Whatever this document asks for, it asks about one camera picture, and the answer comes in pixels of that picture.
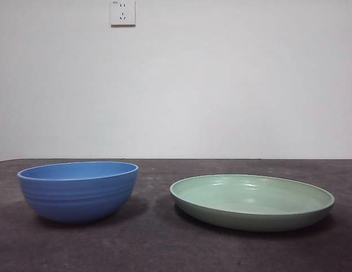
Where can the white wall socket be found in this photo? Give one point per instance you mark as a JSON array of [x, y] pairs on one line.
[[123, 14]]

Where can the pale green plate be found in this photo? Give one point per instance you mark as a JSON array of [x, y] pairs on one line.
[[249, 218]]

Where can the blue ribbed bowl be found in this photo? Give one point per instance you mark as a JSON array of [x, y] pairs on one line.
[[79, 198]]

